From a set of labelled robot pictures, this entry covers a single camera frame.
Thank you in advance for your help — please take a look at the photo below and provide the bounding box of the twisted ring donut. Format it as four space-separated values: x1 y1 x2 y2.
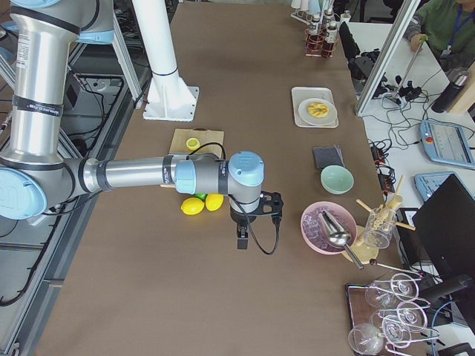
307 102 329 118

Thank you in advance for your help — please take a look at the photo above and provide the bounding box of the person in green sweater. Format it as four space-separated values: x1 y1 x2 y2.
404 1 474 72

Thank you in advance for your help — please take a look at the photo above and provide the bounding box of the wooden cup tree stand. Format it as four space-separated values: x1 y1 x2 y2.
353 175 416 264

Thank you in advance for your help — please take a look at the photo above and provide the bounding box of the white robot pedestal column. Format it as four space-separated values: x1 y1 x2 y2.
133 0 199 122

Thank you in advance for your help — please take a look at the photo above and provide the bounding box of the yellow lemon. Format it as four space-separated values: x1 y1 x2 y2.
205 194 224 211
180 197 205 216

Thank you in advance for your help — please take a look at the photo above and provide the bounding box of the copper wire bottle rack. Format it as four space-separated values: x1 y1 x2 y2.
304 31 338 58

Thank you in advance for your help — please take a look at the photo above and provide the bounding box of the white round plate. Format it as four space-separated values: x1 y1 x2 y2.
298 98 337 126

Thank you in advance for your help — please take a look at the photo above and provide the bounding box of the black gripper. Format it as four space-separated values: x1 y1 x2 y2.
229 196 261 249

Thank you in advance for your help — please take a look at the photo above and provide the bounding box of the mint green bowl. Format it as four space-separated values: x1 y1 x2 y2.
321 165 354 195

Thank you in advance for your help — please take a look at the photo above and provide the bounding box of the tea bottle white cap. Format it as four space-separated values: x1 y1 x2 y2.
307 13 321 52

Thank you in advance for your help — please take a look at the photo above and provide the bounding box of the cream serving tray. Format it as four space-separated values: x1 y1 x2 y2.
291 87 338 128

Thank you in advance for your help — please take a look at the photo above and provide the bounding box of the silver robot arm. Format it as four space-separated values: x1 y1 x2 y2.
1 1 264 249

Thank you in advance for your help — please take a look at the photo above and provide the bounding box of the yellow lemon near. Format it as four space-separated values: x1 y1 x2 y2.
180 197 205 216

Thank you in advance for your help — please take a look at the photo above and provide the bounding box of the aluminium frame post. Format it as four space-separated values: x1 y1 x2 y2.
355 0 420 116

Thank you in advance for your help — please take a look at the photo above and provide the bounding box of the half lemon slice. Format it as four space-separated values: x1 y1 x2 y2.
186 137 201 151

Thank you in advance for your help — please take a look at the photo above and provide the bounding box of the pink ice bowl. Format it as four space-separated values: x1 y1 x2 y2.
301 201 357 255

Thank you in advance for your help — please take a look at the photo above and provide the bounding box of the yellow lemon far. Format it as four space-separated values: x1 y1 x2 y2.
205 194 224 211

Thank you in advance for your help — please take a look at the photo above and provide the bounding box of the wine glass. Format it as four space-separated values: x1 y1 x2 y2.
364 273 419 309

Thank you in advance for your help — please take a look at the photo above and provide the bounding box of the black thermos bottle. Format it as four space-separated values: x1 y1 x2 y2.
430 71 469 113

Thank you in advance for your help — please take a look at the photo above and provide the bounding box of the black monitor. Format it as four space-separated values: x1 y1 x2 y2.
413 175 474 277

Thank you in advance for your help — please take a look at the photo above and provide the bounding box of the grey folded cloth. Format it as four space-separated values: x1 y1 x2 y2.
312 145 345 170

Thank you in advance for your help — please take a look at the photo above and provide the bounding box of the green lime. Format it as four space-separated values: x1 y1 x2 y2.
194 193 207 201

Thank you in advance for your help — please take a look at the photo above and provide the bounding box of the blue teach pendant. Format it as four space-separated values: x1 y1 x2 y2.
419 119 474 169
413 171 467 202

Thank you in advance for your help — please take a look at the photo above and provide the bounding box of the clear glass mug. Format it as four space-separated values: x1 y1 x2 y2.
363 207 396 248

